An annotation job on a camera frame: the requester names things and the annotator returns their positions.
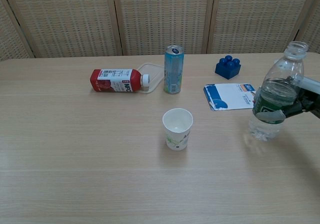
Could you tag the woven bamboo screen panel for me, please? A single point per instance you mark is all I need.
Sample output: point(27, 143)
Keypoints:
point(312, 29)
point(255, 17)
point(162, 17)
point(70, 19)
point(10, 39)

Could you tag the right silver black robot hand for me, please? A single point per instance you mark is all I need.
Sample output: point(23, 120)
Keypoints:
point(308, 104)

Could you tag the transparent plastic water bottle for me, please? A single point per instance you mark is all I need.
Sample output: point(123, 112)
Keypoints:
point(282, 67)

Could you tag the white paper cup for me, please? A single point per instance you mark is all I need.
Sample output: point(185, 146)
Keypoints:
point(177, 136)

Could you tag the clear plastic container lid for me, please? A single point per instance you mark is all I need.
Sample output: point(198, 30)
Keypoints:
point(155, 70)

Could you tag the blue white flat package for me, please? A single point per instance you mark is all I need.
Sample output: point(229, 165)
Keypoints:
point(230, 94)

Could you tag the blue toy building block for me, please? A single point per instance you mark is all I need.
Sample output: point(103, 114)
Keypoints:
point(227, 70)

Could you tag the light blue drink can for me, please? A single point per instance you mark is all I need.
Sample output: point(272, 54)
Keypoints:
point(173, 71)

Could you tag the red juice bottle white label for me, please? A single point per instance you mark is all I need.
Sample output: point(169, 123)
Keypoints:
point(112, 81)

